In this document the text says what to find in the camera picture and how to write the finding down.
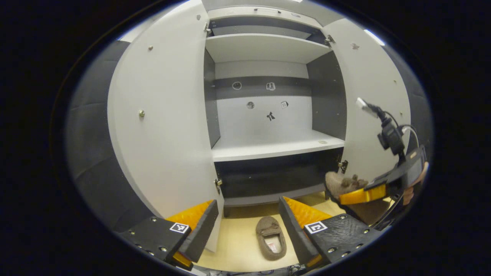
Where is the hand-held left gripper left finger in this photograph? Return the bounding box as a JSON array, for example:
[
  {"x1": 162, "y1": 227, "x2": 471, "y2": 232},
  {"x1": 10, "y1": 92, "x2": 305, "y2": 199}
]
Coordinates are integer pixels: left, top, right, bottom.
[{"x1": 119, "y1": 199, "x2": 220, "y2": 271}]

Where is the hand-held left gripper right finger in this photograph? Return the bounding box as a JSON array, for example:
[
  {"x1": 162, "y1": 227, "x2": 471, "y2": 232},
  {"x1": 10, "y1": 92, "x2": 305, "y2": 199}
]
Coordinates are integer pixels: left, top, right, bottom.
[{"x1": 279, "y1": 196, "x2": 382, "y2": 269}]

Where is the brown furry shoe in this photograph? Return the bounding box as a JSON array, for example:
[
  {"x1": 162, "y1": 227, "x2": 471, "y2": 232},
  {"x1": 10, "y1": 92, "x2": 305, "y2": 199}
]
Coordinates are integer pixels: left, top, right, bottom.
[
  {"x1": 325, "y1": 171, "x2": 392, "y2": 226},
  {"x1": 256, "y1": 216, "x2": 287, "y2": 261}
]

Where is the grey shoe cabinet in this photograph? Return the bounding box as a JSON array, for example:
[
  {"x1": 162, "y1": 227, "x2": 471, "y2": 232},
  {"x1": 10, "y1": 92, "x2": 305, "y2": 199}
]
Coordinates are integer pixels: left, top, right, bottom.
[{"x1": 203, "y1": 6, "x2": 348, "y2": 217}]

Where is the white cable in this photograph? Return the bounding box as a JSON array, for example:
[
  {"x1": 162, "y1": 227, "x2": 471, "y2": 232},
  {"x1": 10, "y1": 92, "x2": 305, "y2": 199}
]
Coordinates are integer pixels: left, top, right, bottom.
[{"x1": 399, "y1": 125, "x2": 420, "y2": 148}]

